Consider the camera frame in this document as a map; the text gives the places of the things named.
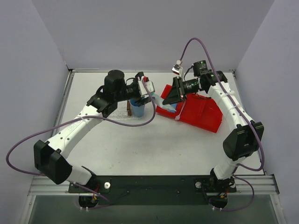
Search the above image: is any white toothpaste tube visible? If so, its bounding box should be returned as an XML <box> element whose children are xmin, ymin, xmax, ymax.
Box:
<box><xmin>151</xmin><ymin>93</ymin><xmax>177</xmax><ymax>112</ymax></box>

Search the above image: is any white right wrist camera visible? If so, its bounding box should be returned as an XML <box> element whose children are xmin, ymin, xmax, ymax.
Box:
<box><xmin>171</xmin><ymin>60</ymin><xmax>183</xmax><ymax>76</ymax></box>

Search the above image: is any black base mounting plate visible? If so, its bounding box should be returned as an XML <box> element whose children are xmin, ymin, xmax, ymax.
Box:
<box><xmin>68</xmin><ymin>175</ymin><xmax>236</xmax><ymax>209</ymax></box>

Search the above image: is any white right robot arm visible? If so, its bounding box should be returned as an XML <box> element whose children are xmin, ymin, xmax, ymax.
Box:
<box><xmin>162</xmin><ymin>60</ymin><xmax>264</xmax><ymax>182</ymax></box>

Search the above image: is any clear textured acrylic tray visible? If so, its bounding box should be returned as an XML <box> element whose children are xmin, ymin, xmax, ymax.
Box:
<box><xmin>109</xmin><ymin>101</ymin><xmax>145</xmax><ymax>120</ymax></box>

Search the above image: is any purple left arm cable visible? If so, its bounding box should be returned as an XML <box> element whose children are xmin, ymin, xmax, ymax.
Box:
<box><xmin>6</xmin><ymin>77</ymin><xmax>157</xmax><ymax>209</ymax></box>

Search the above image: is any blue toothpaste tube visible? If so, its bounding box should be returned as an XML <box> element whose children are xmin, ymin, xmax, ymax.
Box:
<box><xmin>167</xmin><ymin>105</ymin><xmax>176</xmax><ymax>113</ymax></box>

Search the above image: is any red plastic bin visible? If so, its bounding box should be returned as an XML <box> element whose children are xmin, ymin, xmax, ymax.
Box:
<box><xmin>156</xmin><ymin>93</ymin><xmax>222</xmax><ymax>133</ymax></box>

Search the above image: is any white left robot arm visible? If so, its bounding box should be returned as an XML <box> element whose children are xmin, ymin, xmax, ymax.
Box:
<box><xmin>33</xmin><ymin>70</ymin><xmax>155</xmax><ymax>192</ymax></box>

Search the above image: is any blue plastic cup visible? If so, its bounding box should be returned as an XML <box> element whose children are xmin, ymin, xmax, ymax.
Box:
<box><xmin>129</xmin><ymin>99</ymin><xmax>145</xmax><ymax>118</ymax></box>

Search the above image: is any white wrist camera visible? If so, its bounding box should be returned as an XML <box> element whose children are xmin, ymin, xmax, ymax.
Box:
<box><xmin>137</xmin><ymin>76</ymin><xmax>155</xmax><ymax>97</ymax></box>
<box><xmin>171</xmin><ymin>60</ymin><xmax>183</xmax><ymax>76</ymax></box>

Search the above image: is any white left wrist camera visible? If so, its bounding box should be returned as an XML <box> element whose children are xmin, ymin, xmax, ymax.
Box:
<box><xmin>137</xmin><ymin>76</ymin><xmax>155</xmax><ymax>97</ymax></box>

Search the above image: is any white pink toothbrush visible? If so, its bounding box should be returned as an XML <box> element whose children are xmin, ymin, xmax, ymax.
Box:
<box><xmin>175</xmin><ymin>101</ymin><xmax>186</xmax><ymax>121</ymax></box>

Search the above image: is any aluminium front rail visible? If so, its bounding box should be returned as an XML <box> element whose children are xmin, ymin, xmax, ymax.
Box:
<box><xmin>28</xmin><ymin>175</ymin><xmax>280</xmax><ymax>196</ymax></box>

